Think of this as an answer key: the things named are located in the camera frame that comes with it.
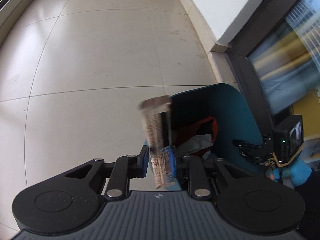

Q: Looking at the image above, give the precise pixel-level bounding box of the dark teal trash bin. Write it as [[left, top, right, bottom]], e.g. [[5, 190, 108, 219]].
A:
[[138, 83, 264, 175]]

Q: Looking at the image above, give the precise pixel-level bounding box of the red plastic bag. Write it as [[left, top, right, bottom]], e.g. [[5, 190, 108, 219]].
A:
[[193, 116, 219, 142]]

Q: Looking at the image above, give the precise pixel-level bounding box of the red snack wrapper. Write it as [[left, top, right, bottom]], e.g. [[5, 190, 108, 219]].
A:
[[138, 95, 172, 189]]

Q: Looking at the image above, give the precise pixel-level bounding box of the blue sleeve forearm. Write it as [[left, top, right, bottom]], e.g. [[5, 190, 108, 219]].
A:
[[266, 158, 319, 187]]

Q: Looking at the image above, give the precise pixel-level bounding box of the grey face mask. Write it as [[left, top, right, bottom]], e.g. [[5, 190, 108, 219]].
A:
[[177, 134, 213, 154]]

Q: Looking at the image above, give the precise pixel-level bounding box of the sliding glass door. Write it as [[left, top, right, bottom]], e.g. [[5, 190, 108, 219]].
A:
[[227, 0, 319, 134]]

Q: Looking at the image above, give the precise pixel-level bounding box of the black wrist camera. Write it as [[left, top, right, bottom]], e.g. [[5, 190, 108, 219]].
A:
[[272, 115, 304, 167]]

